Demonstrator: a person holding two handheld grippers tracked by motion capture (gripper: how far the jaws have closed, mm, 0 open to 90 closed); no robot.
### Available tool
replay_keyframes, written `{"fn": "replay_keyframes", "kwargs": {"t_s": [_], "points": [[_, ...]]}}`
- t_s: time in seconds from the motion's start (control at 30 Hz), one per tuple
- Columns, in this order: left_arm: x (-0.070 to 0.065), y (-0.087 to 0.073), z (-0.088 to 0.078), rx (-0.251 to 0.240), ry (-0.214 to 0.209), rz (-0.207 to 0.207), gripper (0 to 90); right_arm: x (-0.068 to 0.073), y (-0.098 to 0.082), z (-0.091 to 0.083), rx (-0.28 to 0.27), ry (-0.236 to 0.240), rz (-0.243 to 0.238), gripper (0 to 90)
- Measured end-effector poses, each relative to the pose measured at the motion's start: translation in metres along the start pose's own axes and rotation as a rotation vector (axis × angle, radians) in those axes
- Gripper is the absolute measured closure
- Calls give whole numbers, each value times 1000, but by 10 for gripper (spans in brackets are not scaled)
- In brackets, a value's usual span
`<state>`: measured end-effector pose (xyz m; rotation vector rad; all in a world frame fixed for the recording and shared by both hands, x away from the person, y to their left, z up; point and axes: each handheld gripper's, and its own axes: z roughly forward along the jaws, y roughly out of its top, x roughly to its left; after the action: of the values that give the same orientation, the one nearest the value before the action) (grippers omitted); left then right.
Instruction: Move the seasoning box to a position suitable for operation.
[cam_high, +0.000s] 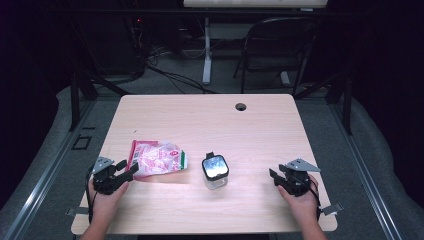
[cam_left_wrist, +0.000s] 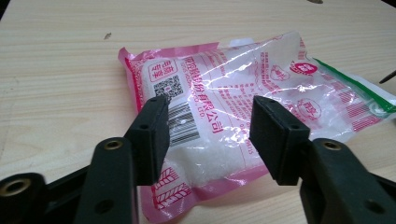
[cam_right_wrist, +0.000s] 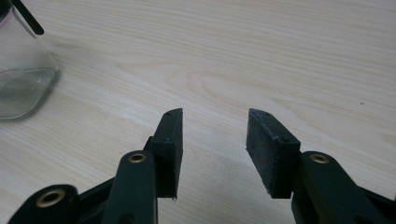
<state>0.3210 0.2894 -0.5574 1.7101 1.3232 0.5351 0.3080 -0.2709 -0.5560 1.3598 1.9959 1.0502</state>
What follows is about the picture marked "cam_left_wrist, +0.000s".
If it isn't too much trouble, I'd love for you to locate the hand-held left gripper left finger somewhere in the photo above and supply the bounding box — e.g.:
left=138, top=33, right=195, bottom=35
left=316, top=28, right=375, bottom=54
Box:
left=74, top=94, right=171, bottom=224

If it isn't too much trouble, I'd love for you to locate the pink printed plastic sugar bag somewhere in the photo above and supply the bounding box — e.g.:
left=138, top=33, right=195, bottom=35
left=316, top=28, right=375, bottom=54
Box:
left=117, top=30, right=396, bottom=224

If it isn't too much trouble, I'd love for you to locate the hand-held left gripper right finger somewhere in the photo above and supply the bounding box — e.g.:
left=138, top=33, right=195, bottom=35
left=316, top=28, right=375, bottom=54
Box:
left=248, top=95, right=396, bottom=224

